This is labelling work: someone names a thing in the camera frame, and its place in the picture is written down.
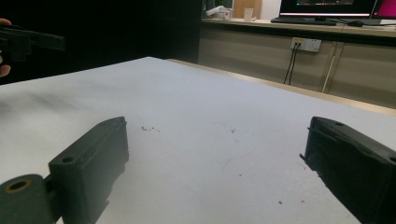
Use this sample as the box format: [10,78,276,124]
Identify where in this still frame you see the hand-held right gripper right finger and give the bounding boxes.
[299,116,396,224]

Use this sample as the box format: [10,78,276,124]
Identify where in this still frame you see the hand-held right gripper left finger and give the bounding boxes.
[48,116,130,224]

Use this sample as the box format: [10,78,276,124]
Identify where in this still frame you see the dark curtain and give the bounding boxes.
[0,0,204,86]

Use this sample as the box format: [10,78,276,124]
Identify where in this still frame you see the long wooden counter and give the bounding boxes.
[198,18,396,109]

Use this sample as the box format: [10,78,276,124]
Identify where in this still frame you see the black keyboard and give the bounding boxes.
[270,17,338,27]

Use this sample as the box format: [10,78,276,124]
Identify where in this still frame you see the monitor with pink screen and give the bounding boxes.
[372,0,396,21]

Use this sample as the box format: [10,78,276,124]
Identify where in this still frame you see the black computer monitor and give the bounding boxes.
[278,0,379,19]

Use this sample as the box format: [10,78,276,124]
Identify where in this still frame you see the white box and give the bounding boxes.
[205,5,233,21]

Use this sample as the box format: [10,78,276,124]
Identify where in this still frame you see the white paper cup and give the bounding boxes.
[243,7,255,22]

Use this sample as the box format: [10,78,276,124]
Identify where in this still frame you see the white cable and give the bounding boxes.
[321,40,341,94]

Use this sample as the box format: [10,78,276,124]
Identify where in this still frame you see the black power cable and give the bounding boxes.
[288,43,302,86]
[282,43,297,85]

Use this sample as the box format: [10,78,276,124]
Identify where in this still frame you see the white wall socket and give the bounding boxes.
[290,36,322,53]

